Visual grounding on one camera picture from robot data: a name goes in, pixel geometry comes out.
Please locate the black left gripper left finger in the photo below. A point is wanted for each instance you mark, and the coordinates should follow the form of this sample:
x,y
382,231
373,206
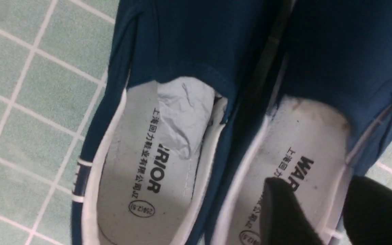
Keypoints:
x,y
282,221

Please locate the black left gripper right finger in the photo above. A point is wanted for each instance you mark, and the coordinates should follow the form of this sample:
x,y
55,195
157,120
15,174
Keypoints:
x,y
367,212

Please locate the navy slip-on shoe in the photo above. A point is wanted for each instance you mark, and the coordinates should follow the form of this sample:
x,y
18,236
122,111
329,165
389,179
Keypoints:
x,y
324,116
159,141

